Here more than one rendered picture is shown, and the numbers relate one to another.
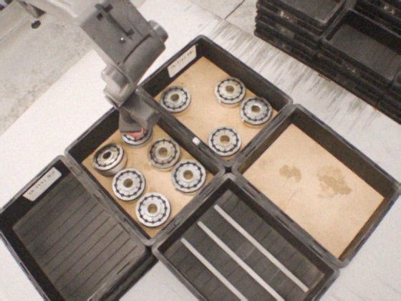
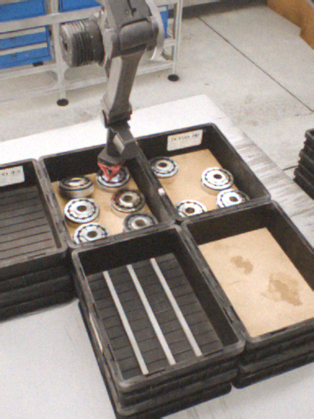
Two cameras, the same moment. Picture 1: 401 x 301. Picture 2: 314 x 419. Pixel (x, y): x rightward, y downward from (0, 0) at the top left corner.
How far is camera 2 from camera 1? 0.69 m
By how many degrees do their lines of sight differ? 23
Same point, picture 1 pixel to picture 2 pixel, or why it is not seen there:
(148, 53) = (140, 30)
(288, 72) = (292, 202)
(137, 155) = (103, 197)
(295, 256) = (208, 334)
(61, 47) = not seen: hidden behind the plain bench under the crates
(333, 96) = not seen: outside the picture
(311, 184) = (259, 281)
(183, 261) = (95, 291)
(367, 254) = (303, 398)
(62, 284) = not seen: outside the picture
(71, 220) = (10, 221)
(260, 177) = (208, 255)
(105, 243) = (30, 249)
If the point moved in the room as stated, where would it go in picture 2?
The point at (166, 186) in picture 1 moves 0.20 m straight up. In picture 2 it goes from (115, 228) to (114, 177)
